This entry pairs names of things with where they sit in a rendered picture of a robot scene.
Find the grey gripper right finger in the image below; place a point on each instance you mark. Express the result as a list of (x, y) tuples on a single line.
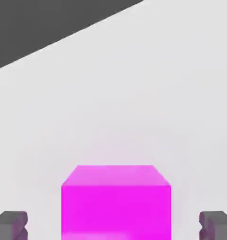
[(218, 225)]

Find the small magenta cube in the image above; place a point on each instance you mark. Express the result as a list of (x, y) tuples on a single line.
[(115, 206)]

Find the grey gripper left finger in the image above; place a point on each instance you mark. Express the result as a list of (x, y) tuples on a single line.
[(8, 225)]

